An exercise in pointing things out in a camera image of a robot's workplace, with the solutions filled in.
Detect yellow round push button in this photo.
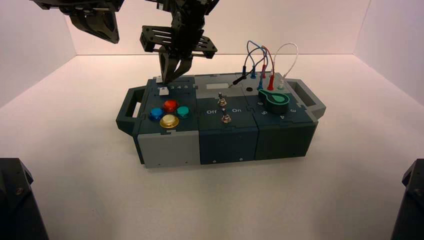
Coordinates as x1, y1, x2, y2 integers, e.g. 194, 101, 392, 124
159, 114, 180, 129

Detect red round push button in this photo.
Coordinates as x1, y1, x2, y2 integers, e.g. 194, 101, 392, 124
162, 99, 179, 114

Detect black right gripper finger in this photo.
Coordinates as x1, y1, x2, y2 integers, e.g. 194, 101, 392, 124
158, 51, 177, 84
171, 56, 194, 82

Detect green round push button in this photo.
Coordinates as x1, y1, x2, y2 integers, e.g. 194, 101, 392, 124
174, 105, 191, 120

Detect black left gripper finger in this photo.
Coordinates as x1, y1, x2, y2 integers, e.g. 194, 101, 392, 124
68, 11, 120, 45

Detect dark jumper cable black plug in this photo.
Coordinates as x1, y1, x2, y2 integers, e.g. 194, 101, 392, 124
228, 46, 269, 89

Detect green rotary dial knob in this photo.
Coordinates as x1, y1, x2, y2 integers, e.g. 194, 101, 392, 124
257, 88, 291, 116

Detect white jumper cable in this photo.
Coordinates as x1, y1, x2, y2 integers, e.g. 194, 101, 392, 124
269, 43, 300, 90

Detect blue round push button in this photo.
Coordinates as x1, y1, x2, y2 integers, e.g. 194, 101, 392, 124
148, 107, 166, 122

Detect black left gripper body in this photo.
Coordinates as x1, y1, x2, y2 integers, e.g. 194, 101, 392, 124
31, 0, 125, 16

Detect red jumper cable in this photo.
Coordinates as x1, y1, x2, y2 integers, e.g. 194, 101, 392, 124
260, 45, 277, 92

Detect grey and teal control box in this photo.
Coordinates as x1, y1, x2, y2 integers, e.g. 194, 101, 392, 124
115, 72, 327, 169

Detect blue jumper cable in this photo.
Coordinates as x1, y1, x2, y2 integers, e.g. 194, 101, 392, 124
246, 40, 270, 92

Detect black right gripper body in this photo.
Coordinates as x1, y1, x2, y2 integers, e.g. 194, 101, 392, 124
139, 12, 219, 63

